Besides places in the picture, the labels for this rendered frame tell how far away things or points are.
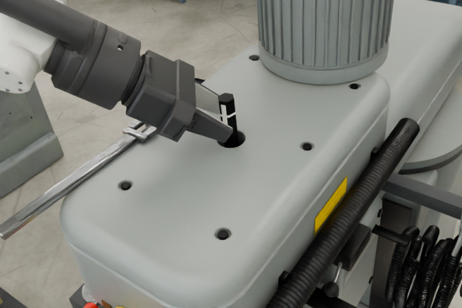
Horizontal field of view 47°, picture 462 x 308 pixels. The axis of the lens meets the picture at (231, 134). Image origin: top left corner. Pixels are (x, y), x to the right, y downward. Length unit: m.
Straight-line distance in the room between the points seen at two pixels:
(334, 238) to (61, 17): 0.40
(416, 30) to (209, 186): 0.72
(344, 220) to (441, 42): 0.59
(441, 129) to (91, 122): 3.22
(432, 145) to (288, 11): 0.59
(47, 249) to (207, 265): 2.77
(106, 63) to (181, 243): 0.21
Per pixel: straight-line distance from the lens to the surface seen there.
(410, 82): 1.05
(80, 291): 1.54
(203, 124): 0.62
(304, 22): 0.73
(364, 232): 0.84
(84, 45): 0.56
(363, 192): 0.73
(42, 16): 0.56
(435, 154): 1.19
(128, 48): 0.59
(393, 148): 0.80
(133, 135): 0.70
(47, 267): 3.20
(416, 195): 0.99
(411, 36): 1.18
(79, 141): 3.98
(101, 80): 0.58
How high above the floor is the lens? 2.32
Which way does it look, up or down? 38 degrees down
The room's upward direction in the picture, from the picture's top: 6 degrees counter-clockwise
